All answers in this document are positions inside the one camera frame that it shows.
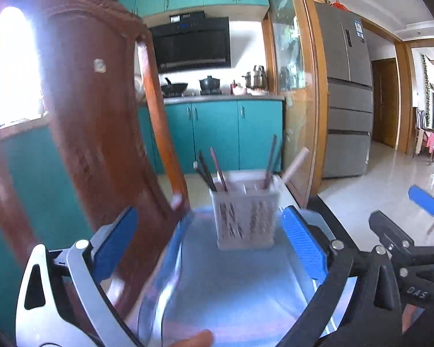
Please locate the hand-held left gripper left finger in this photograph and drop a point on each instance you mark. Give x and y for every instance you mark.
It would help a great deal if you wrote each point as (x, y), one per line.
(115, 242)

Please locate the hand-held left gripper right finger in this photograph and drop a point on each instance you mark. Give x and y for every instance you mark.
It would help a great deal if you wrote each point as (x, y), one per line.
(303, 242)

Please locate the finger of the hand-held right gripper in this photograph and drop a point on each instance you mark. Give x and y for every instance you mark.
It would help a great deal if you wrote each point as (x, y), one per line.
(390, 231)
(425, 200)

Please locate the white plastic utensil basket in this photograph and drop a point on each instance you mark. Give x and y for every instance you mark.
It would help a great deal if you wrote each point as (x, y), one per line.
(246, 224)

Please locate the thick white chopstick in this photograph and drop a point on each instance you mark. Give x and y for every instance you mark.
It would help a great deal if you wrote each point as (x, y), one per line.
(296, 166)

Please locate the red-brown chopstick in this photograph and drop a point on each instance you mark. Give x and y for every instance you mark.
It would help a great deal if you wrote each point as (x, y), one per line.
(218, 170)

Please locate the hanging clothes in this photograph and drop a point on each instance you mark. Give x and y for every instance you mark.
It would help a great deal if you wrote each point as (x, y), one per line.
(428, 144)

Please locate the blue striped towel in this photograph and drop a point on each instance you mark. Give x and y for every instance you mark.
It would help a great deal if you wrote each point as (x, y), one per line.
(238, 296)

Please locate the wooden room door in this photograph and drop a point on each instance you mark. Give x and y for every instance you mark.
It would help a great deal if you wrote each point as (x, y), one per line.
(385, 104)

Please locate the carved wooden chair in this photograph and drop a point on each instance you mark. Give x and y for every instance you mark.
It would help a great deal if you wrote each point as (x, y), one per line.
(94, 133)

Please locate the person's bare foot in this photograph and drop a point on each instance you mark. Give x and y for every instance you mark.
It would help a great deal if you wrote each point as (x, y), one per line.
(197, 339)

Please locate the grey refrigerator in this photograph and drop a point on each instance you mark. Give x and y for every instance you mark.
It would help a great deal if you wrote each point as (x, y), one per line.
(347, 97)

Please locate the teal lower kitchen cabinets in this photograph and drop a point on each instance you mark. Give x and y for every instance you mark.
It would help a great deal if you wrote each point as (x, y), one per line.
(217, 133)

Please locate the wooden framed glass sliding door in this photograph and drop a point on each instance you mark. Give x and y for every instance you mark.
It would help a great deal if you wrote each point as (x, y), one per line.
(293, 79)

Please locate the black wok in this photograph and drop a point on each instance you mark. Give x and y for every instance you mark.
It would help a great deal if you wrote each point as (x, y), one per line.
(173, 87)

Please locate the small red bottle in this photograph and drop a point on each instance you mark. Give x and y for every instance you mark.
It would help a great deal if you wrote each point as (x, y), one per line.
(235, 88)

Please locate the steel kettle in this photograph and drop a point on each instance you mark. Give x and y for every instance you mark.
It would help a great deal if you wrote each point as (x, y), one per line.
(256, 77)

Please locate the white sticker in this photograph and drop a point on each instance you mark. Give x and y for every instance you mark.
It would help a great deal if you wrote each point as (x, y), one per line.
(99, 65)

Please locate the black lidded cooking pot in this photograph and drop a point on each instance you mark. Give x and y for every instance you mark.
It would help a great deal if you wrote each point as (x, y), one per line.
(209, 84)

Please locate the bright window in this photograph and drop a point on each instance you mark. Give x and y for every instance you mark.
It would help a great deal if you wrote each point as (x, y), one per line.
(11, 68)

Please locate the black range hood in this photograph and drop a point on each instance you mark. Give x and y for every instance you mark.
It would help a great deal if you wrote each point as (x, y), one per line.
(191, 47)

